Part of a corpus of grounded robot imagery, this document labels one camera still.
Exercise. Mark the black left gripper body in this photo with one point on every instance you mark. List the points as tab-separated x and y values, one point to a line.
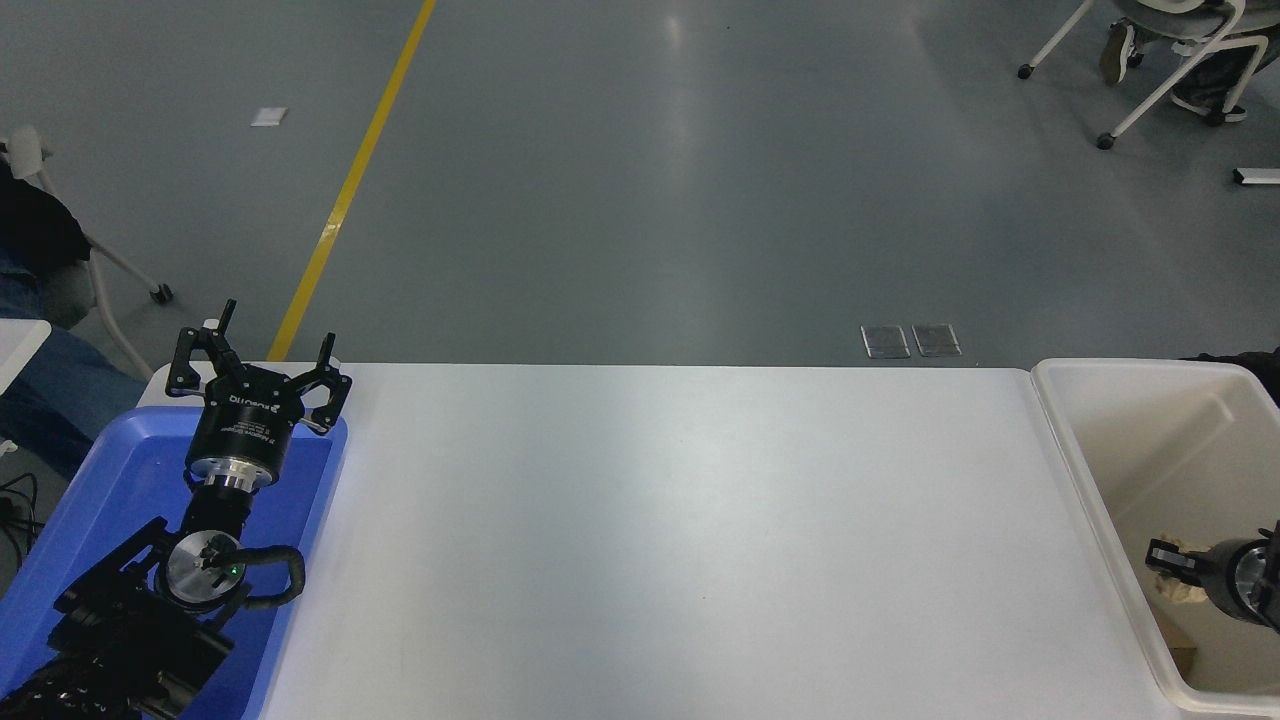
245	425

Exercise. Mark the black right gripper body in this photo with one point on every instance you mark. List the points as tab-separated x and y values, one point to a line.
1222	578

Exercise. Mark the tan paper ball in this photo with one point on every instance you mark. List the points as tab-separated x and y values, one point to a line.
1182	591

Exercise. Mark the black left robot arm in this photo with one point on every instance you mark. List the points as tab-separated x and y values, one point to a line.
120	620

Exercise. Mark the large pale plastic bin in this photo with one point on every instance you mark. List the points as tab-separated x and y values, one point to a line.
1150	440

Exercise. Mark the blue plastic tray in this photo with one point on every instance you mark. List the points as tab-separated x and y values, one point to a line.
130	480

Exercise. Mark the white wheeled chair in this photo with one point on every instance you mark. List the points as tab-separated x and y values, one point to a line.
105	260
1165	85

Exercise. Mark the small white table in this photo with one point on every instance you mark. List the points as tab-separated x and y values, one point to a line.
15	345

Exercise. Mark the metal floor plate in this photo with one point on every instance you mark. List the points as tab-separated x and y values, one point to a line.
937	340
885	341

